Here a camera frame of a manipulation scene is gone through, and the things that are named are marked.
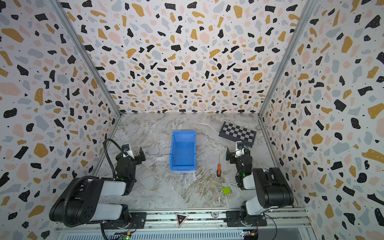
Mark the black white checkerboard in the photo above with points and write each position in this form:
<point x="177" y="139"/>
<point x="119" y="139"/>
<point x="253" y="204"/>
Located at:
<point x="237" y="133"/>

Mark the black triangle warning sticker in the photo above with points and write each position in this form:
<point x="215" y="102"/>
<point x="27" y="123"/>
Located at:
<point x="181" y="218"/>

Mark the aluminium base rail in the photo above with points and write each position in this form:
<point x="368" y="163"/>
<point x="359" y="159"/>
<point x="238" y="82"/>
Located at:
<point x="202" y="224"/>

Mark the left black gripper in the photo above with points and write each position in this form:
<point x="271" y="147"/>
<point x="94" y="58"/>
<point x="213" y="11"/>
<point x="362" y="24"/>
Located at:
<point x="130" y="159"/>

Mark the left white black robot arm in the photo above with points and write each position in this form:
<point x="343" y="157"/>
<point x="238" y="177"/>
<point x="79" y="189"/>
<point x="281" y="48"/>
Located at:
<point x="80" y="203"/>

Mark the green square sticky note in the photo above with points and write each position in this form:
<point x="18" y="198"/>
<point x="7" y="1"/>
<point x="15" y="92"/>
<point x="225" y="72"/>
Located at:
<point x="226" y="190"/>

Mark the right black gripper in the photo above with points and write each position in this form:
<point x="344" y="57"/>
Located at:
<point x="240" y="155"/>

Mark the blue plastic bin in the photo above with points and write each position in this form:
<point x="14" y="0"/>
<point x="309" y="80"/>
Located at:
<point x="183" y="151"/>

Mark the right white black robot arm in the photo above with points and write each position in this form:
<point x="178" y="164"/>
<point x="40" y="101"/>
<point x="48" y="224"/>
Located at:
<point x="272" y="189"/>

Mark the orange black screwdriver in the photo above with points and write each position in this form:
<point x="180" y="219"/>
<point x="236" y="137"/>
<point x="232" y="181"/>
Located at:
<point x="218" y="168"/>

